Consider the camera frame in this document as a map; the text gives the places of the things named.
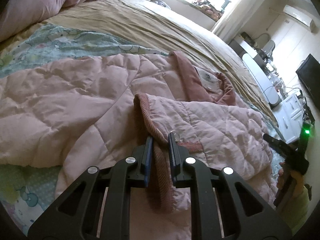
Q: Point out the black fingertip of the right gripper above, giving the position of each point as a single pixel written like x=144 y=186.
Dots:
x=271 y=141

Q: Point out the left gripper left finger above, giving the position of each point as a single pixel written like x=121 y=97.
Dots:
x=97 y=204

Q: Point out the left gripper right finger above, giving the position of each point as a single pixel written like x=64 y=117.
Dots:
x=223 y=205

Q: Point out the pink quilted coat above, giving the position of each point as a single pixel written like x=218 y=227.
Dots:
x=62 y=117

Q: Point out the clothes pile on windowsill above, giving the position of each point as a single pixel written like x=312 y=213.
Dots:
x=208 y=9

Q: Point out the white dresser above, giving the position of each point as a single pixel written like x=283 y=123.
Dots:
x=289 y=116

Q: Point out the teal cartoon print blanket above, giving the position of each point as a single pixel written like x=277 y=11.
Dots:
x=62 y=42

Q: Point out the black television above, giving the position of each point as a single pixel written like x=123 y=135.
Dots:
x=309 y=75

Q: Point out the white rounded vanity desk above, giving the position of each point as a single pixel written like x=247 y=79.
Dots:
x=255 y=65

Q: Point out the white air conditioner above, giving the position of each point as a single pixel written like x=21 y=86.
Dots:
x=301 y=17

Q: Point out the tan bed sheet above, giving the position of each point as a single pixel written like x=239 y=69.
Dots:
x=152 y=26

